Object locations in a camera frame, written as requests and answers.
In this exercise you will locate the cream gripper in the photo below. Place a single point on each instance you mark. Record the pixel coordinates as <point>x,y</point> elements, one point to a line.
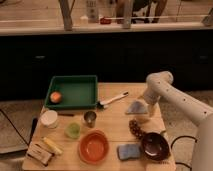
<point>151,108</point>

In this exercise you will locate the grey-blue towel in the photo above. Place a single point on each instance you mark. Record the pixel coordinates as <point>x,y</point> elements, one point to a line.
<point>137,107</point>

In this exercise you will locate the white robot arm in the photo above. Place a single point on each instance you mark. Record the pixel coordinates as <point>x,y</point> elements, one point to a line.
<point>160,85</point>

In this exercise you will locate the small metal cup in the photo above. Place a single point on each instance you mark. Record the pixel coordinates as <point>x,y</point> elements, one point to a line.
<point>90,119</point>

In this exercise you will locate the green plastic cup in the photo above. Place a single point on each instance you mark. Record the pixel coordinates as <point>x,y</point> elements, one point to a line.
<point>73,130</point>

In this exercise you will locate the dark brown bowl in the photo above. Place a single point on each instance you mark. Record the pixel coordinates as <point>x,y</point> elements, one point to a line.
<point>155,146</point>

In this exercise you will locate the blue sponge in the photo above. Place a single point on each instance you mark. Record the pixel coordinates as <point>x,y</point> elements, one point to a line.
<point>128,151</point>

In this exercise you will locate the orange plastic bowl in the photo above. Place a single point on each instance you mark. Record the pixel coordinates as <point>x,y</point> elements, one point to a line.
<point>93,147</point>

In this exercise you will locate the green plastic tray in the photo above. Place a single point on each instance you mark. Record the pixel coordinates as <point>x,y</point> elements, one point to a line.
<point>78,92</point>

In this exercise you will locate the orange peach fruit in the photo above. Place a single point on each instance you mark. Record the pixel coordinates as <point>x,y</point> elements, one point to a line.
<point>55,97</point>

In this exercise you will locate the red object on shelf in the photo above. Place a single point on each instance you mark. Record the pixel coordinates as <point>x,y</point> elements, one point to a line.
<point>105,21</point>

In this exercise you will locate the white round container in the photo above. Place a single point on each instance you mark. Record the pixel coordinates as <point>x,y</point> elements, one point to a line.
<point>49,119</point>

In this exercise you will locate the yellow banana toy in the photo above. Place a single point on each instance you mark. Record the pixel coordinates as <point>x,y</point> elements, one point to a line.
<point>52,145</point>

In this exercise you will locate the wooden block toy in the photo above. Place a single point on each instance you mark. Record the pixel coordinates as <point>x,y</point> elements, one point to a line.
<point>40,154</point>

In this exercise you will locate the white handled dish brush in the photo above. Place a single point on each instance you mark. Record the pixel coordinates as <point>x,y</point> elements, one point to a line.
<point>104,104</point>

